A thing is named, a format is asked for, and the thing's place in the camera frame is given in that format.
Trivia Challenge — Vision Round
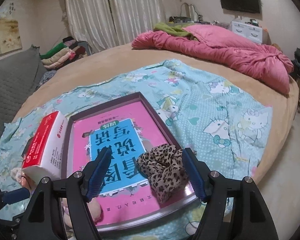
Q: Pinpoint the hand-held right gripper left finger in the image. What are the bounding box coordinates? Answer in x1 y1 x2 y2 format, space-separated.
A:
19 147 113 240

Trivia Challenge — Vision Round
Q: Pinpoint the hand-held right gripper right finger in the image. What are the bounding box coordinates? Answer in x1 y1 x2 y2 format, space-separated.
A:
181 147 282 240

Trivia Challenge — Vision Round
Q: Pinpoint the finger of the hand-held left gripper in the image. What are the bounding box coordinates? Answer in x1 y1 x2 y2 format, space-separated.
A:
0 188 31 214

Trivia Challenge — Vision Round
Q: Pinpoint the leopard print scrunchie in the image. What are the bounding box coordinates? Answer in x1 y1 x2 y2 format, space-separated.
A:
136 144 197 204

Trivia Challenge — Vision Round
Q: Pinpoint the dark grey shallow box tray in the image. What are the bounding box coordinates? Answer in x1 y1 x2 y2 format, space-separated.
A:
61 92 208 237

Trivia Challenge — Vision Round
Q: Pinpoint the pink and blue book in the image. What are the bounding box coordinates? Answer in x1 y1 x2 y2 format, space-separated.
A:
71 99 190 227

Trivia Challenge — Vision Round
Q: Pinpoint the red and white tissue pack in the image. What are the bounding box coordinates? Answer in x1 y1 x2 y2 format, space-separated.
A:
21 111 69 188

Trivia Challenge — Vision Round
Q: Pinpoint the cartoon cat printed blanket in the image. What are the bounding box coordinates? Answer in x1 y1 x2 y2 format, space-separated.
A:
0 59 274 240

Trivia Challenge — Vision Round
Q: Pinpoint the dark floral cloth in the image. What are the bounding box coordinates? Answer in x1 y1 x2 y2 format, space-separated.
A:
37 70 57 88

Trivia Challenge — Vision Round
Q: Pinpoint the grey quilted headboard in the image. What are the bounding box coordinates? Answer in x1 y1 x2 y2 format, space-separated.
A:
0 44 47 155

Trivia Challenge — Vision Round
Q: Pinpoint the stack of folded clothes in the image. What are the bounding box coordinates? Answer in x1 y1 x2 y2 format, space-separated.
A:
40 37 93 70

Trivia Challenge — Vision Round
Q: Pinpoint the pink quilt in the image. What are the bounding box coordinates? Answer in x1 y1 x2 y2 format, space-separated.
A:
131 24 294 95

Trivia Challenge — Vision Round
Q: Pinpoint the green cloth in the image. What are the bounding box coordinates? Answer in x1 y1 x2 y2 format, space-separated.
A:
154 22 198 40

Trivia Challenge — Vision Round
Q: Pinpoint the white drawer cabinet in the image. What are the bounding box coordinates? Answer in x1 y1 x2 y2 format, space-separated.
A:
230 20 264 44

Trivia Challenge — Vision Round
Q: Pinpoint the cluttered desk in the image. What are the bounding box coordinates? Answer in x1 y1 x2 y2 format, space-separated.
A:
169 3 232 27

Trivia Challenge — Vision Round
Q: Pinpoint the white curtain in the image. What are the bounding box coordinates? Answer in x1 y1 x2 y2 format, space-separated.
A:
62 0 165 53

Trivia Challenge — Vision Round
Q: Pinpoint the wall painting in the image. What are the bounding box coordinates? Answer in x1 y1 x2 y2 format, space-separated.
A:
0 0 24 60

